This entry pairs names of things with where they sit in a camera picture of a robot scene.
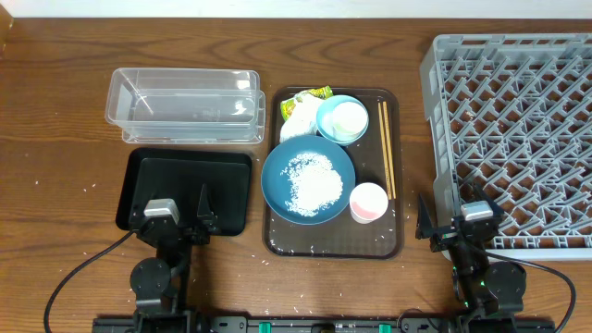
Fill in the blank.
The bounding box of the pink cup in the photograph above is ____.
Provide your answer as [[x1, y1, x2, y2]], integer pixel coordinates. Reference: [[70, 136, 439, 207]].
[[349, 182, 389, 224]]

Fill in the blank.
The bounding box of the white cup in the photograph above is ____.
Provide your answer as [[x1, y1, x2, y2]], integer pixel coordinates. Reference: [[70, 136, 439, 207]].
[[332, 102, 367, 142]]

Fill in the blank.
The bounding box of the white tissue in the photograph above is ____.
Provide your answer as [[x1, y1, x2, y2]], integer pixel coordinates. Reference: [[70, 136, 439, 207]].
[[279, 96, 324, 143]]

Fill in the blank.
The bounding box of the green yellow snack wrapper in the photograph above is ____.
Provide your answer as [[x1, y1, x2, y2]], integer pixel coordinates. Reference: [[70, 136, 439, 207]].
[[280, 86, 334, 120]]

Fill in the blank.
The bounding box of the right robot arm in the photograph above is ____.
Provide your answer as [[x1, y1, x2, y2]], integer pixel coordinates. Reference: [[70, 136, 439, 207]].
[[415, 191, 526, 332]]

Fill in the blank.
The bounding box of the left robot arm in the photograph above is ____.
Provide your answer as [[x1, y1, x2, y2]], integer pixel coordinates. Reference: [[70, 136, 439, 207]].
[[128, 185, 218, 333]]

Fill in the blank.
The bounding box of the grey dishwasher rack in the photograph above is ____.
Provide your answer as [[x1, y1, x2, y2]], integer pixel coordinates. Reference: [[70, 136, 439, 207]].
[[420, 33, 591, 261]]

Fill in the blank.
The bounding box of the black plastic tray bin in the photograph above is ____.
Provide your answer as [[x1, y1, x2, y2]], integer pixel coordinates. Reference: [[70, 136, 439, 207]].
[[116, 147, 253, 237]]

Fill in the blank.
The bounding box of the large dark blue plate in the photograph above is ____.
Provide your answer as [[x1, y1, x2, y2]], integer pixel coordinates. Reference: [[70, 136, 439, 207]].
[[261, 135, 355, 226]]

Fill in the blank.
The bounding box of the dark brown serving tray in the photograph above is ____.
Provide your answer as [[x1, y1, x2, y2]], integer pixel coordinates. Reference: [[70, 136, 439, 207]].
[[263, 88, 404, 260]]

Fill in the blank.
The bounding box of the right wooden chopstick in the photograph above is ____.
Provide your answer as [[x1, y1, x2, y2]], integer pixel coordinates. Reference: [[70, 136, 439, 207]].
[[382, 101, 397, 199]]

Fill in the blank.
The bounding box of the wooden chopstick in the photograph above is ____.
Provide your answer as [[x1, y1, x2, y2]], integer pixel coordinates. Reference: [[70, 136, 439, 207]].
[[382, 101, 397, 199], [377, 102, 393, 200]]

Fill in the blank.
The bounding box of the pile of white rice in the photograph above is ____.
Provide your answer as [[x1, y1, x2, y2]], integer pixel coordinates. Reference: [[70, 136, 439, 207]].
[[279, 153, 343, 217]]

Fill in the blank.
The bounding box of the clear plastic bin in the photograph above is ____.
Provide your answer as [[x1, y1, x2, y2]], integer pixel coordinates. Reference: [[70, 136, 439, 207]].
[[105, 68, 266, 144]]

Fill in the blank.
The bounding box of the left wooden chopstick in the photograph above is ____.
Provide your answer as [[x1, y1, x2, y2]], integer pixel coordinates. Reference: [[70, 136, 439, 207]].
[[377, 102, 393, 200]]

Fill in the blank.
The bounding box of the light blue bowl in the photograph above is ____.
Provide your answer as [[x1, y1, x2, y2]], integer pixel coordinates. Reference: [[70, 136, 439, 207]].
[[316, 95, 369, 146]]

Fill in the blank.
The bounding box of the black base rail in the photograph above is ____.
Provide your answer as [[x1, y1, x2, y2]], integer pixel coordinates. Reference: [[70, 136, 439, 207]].
[[91, 314, 556, 333]]

